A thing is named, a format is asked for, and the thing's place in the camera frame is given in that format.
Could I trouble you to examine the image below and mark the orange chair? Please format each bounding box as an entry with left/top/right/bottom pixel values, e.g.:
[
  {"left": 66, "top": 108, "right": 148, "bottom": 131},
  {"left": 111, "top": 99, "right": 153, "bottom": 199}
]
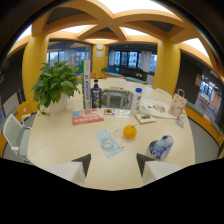
[{"left": 15, "top": 100, "right": 34, "bottom": 123}]

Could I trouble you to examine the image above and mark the light blue packet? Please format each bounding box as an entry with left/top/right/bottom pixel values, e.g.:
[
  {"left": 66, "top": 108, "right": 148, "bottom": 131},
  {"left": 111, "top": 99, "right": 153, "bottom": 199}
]
[{"left": 93, "top": 129, "right": 125, "bottom": 159}]

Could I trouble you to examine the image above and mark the small pink gift bag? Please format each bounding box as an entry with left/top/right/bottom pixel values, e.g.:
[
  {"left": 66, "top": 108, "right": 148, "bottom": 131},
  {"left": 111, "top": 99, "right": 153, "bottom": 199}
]
[{"left": 168, "top": 88, "right": 188, "bottom": 119}]

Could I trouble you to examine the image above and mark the white mesh office chair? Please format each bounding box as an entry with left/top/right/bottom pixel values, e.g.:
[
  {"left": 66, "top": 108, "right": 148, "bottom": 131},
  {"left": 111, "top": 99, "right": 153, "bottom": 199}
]
[{"left": 1, "top": 113, "right": 33, "bottom": 163}]

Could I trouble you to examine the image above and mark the white bottle blue cap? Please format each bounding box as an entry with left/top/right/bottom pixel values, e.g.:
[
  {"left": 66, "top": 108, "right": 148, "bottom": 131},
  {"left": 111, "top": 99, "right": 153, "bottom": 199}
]
[{"left": 130, "top": 87, "right": 143, "bottom": 115}]

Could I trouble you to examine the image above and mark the green potted plant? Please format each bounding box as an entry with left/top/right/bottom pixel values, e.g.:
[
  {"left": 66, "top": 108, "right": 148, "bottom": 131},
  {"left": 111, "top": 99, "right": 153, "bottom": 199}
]
[{"left": 31, "top": 60, "right": 82, "bottom": 116}]

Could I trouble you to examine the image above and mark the white plant pot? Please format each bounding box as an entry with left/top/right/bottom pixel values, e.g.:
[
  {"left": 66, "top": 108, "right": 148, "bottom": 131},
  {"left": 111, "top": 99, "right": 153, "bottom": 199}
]
[{"left": 46, "top": 92, "right": 69, "bottom": 116}]

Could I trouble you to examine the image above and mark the orange fruit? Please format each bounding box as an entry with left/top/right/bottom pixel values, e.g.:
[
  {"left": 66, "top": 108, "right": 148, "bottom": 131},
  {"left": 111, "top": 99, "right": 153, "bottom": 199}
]
[{"left": 123, "top": 124, "right": 138, "bottom": 140}]

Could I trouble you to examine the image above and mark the red and white booklet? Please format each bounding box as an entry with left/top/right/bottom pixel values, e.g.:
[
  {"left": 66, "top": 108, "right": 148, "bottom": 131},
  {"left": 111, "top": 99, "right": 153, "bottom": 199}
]
[{"left": 72, "top": 107, "right": 105, "bottom": 126}]

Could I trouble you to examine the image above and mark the white printed tote bag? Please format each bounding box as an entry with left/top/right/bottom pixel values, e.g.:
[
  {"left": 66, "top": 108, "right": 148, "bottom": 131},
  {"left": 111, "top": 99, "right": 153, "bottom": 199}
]
[{"left": 139, "top": 97, "right": 177, "bottom": 120}]

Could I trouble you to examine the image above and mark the tall green white box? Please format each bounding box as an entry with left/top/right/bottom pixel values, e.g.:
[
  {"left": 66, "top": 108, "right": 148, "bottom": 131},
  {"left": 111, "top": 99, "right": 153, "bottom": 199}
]
[{"left": 80, "top": 59, "right": 93, "bottom": 110}]

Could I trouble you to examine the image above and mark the dark blue pump bottle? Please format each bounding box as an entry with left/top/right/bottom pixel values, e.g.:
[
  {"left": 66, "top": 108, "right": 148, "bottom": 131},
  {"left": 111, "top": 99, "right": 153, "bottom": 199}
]
[{"left": 90, "top": 78, "right": 102, "bottom": 109}]

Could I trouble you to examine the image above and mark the blue Stitch plush toy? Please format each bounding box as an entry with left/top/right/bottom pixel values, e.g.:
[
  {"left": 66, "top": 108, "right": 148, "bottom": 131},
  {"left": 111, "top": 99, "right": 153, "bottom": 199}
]
[{"left": 148, "top": 134, "right": 174, "bottom": 161}]

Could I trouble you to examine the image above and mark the small blue card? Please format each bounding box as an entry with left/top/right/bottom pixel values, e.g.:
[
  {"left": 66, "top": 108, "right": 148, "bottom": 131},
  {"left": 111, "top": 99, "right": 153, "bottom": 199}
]
[{"left": 175, "top": 118, "right": 185, "bottom": 129}]

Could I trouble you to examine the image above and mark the small picture card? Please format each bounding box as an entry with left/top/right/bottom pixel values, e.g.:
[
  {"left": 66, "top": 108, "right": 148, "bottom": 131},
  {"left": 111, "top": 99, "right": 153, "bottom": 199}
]
[{"left": 134, "top": 113, "right": 157, "bottom": 125}]

